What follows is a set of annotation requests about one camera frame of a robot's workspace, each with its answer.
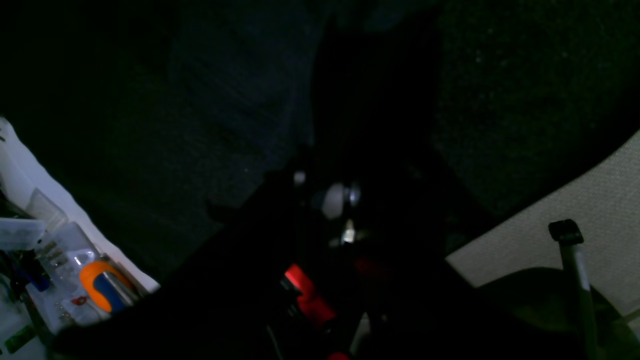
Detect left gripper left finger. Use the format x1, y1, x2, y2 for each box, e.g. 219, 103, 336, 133
240, 145, 320, 261

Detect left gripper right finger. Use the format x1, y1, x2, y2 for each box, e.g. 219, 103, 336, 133
325, 160, 451, 271

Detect dark grey t-shirt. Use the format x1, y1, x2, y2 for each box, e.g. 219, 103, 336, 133
84, 0, 341, 211

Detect red black clamp far left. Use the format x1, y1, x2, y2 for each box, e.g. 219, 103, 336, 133
280, 262, 351, 360

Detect orange blue tool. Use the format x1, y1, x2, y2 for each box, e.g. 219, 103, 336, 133
78, 260, 138, 315

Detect clear plastic box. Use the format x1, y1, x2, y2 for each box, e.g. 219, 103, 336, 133
1, 190, 146, 334

